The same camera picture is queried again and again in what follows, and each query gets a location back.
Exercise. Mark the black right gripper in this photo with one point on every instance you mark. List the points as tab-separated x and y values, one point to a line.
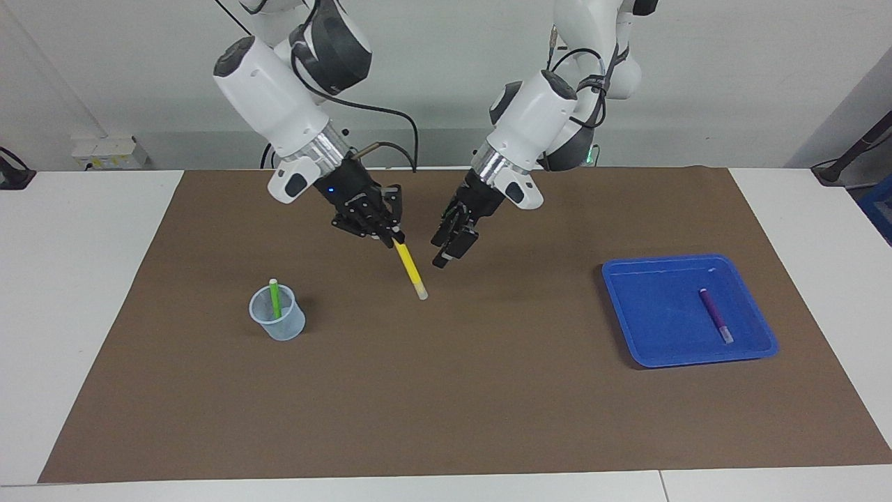
359	202

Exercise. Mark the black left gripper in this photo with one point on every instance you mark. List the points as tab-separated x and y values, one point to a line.
477	202

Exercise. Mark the yellow pen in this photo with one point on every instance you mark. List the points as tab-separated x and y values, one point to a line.
411	270

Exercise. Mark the purple pen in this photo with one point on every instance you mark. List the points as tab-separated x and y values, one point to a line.
716	317

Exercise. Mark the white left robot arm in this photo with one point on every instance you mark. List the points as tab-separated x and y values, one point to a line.
536	111

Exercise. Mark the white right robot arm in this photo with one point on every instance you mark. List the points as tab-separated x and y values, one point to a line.
272	90

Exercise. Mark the blue plastic tray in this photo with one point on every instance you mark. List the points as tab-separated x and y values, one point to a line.
662	321

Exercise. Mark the green pen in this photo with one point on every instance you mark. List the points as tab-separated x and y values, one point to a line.
275	300

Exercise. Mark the clear plastic cup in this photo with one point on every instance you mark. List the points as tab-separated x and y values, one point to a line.
287	328

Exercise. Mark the brown table mat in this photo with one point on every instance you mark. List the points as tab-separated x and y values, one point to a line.
446	390

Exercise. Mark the white power strip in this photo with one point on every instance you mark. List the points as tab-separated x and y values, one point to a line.
104	152

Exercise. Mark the black table clamp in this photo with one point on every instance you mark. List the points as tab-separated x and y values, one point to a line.
14	178

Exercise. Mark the black stand with pole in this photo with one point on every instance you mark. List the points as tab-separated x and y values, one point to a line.
833	171

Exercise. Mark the blue crate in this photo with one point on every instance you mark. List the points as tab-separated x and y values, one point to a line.
879	209

